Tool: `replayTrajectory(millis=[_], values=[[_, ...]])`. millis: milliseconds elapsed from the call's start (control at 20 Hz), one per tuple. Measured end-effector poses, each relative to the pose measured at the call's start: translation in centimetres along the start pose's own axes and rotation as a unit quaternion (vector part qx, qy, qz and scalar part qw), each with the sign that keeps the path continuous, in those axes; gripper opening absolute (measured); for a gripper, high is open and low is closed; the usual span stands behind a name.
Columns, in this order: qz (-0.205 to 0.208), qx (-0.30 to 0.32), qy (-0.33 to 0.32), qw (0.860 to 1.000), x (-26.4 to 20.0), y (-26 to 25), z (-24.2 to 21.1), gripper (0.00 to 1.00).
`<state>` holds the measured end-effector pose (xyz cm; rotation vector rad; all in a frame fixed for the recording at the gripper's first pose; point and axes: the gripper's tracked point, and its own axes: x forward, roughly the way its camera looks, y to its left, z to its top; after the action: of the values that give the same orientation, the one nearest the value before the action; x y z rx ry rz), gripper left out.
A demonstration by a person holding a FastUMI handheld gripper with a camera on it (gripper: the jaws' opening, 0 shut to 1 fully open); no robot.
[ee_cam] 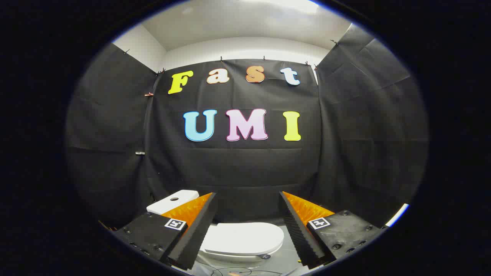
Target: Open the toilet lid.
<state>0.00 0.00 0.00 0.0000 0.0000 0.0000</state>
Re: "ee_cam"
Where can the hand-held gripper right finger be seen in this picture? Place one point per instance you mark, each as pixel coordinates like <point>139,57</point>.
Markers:
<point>297,234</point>

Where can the black backdrop cloth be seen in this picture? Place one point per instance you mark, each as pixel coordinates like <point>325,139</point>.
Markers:
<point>245,172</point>

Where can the white ceramic toilet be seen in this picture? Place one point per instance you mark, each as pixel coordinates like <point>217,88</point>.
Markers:
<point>188,196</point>

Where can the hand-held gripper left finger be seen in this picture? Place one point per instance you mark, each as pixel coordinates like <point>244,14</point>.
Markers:
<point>197,234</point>

